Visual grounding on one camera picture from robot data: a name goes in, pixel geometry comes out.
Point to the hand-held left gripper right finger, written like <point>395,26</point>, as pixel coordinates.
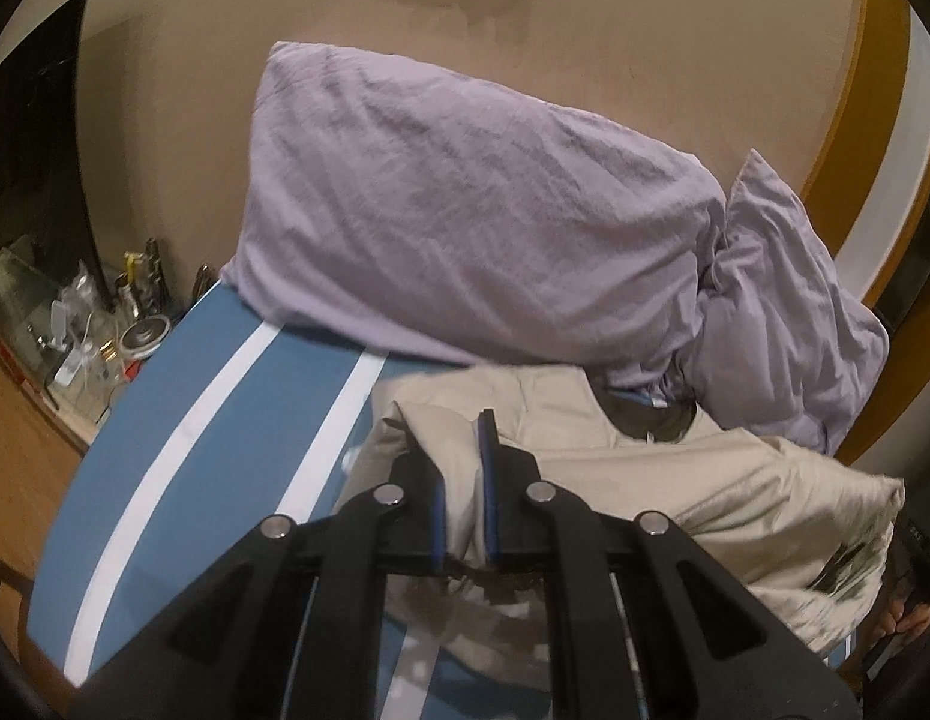
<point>489,487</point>

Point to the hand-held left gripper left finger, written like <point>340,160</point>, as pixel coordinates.
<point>437,514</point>

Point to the beige padded jacket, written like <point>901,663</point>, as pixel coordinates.
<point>660,480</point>

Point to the person's right hand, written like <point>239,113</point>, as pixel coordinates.
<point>906,619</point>

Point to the blue white striped bed sheet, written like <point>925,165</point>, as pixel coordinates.
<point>210,420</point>

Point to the crumpled purple pillow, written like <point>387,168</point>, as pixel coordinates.
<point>780,315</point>

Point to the large purple pillow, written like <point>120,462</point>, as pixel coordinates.
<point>465,202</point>

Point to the glass jar with metal lid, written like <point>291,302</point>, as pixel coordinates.
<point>142,334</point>

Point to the glass jar with gold lid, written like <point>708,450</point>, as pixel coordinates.
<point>97,360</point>

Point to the wooden desk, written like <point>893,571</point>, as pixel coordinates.
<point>19,427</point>

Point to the black flat screen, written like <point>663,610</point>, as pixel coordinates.
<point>41,142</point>

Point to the wooden frame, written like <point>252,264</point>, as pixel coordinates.
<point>859,105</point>

